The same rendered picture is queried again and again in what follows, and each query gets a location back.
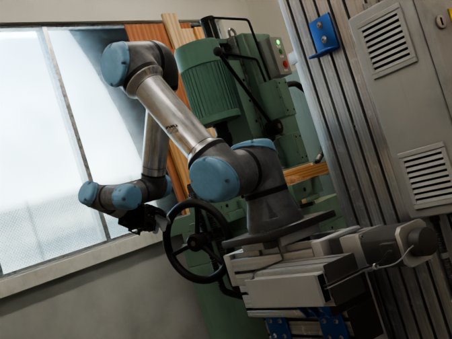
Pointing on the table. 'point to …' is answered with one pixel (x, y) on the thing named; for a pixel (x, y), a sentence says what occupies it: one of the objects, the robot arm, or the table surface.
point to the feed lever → (272, 126)
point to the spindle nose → (221, 130)
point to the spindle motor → (206, 82)
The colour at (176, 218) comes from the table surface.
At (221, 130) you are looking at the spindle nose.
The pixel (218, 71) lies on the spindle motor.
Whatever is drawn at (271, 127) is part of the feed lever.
